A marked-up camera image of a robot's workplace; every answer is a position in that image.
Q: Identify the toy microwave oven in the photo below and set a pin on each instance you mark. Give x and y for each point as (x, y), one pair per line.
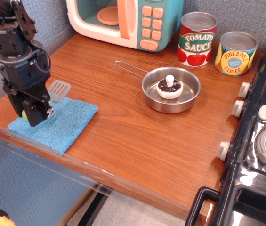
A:
(146, 25)

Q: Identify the toy mushroom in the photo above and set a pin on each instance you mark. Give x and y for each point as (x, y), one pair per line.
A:
(169, 88)

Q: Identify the green handled grey spatula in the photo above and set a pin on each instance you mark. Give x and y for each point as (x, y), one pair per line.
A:
(57, 91)

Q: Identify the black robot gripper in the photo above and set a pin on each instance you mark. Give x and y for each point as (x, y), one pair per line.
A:
(25, 70)

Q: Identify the grey stove knob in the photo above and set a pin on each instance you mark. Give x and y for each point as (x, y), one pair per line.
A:
(223, 150)
(237, 108)
(245, 86)

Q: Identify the grey stove knob upper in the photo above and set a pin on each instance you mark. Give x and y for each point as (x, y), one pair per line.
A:
(245, 86)

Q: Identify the pineapple slices can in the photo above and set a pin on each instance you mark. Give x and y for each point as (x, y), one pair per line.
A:
(235, 54)

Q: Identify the grey stove knob lower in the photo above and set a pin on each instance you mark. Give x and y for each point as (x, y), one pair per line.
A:
(223, 150)

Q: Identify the clear acrylic barrier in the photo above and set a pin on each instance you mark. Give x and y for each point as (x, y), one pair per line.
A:
(36, 191)

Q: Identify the orange fuzzy object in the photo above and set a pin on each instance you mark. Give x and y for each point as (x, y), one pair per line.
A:
(4, 221)

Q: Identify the black toy stove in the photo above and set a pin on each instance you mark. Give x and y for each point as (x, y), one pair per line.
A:
(241, 200)

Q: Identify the small steel frying pan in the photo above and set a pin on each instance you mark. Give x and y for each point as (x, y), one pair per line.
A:
(191, 87)

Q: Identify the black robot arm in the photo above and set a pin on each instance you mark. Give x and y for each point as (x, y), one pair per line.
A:
(16, 27)

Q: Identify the blue cloth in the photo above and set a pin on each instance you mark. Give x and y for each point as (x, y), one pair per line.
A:
(60, 130)

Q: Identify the grey stove knob middle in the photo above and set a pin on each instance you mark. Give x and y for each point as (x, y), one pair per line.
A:
(237, 108)

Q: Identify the tomato sauce can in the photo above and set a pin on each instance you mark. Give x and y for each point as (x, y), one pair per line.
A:
(196, 36)

